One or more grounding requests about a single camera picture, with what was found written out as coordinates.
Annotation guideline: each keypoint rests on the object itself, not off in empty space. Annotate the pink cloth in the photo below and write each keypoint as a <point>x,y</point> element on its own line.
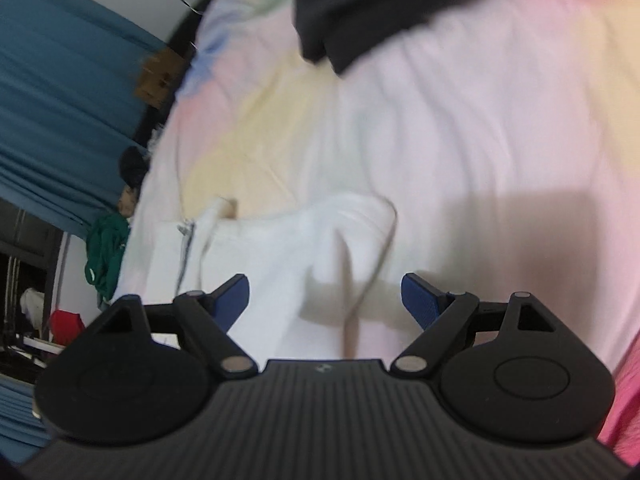
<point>625,400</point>

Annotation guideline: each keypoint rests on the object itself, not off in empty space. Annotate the white pants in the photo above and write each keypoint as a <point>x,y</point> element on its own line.
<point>280,270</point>

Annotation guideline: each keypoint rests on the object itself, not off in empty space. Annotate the green garment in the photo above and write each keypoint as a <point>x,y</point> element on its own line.
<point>107,260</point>

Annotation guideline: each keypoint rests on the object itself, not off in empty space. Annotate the beige cloth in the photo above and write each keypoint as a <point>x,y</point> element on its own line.
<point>126,202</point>

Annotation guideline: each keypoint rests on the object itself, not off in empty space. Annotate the white hanging garment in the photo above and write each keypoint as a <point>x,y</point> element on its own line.
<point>34,307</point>

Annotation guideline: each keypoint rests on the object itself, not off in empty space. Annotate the red garment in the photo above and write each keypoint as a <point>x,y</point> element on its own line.
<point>67,327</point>

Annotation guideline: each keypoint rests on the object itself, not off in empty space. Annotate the pastel tie-dye bedsheet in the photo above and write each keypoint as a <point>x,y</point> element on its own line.
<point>450,160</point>

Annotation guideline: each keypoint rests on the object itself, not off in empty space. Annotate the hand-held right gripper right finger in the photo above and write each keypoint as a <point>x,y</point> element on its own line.
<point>417,301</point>

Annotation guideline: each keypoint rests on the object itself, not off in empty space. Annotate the brown paper bag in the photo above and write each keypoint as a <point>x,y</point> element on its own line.
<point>161,77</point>

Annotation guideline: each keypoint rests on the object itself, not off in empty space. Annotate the dark window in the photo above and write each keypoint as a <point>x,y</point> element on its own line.
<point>30,250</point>

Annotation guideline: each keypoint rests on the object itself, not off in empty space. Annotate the blue curtain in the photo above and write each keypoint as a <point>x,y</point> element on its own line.
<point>65,110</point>
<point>20,420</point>

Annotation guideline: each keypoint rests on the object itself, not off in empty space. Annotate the dark cloth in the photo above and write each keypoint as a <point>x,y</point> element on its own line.
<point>380,5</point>

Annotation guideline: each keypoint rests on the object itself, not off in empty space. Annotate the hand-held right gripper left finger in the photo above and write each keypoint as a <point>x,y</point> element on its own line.
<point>234,294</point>

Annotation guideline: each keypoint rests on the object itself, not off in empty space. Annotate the black sofa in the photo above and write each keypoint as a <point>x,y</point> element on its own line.
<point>185,30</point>

